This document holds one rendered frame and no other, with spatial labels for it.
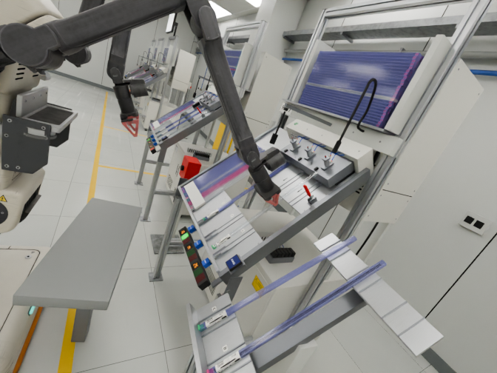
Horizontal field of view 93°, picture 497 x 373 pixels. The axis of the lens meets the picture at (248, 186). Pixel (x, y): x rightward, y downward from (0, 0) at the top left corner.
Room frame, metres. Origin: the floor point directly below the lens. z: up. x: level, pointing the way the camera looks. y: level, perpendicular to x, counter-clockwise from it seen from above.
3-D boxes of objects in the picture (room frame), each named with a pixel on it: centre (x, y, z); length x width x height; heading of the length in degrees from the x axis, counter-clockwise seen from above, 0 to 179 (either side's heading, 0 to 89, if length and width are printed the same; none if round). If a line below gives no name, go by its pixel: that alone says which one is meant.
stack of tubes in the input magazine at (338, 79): (1.21, -0.28, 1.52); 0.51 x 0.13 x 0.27; 36
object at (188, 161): (1.65, 0.45, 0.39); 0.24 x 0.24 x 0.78; 36
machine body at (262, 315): (1.33, -0.34, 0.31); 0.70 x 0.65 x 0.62; 36
